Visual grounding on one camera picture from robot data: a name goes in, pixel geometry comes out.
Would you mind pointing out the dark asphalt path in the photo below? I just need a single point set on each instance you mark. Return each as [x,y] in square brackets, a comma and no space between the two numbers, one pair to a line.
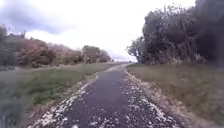
[108,96]

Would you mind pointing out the row of brownish trees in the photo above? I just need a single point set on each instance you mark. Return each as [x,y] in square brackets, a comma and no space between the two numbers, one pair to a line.
[36,53]

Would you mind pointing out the grass verge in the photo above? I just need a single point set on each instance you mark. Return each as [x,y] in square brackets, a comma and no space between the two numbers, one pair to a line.
[36,83]
[186,83]

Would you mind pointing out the row of dark trees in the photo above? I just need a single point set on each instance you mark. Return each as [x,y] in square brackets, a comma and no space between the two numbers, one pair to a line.
[186,36]

